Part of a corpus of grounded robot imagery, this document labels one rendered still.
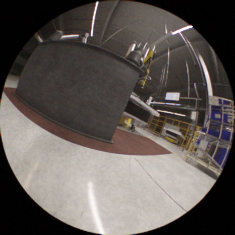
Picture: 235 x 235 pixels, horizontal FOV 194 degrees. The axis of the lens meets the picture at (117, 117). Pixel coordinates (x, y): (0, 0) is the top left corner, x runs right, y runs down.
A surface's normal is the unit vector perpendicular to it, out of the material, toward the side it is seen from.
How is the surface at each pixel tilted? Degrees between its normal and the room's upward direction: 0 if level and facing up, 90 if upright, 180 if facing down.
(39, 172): 0
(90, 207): 0
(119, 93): 90
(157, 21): 175
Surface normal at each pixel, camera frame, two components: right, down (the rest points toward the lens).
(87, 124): 0.31, 0.19
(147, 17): -0.37, 0.93
